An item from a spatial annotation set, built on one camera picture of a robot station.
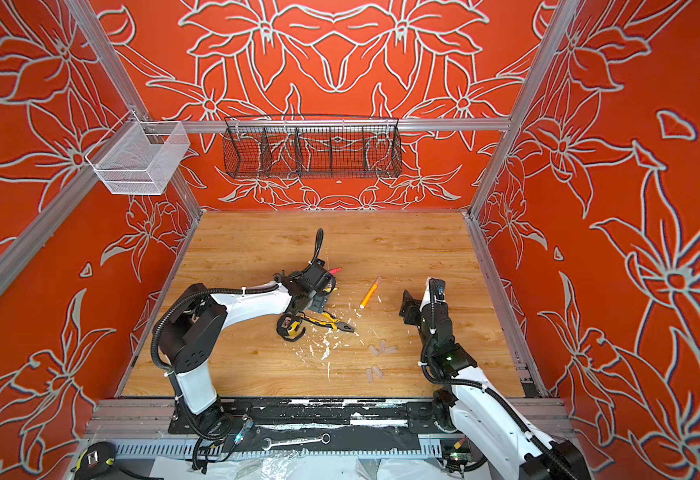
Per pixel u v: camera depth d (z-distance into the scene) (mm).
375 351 832
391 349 850
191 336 476
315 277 731
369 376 792
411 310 730
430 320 593
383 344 854
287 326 862
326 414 743
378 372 795
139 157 922
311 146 989
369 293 948
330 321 895
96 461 657
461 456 684
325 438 698
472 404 521
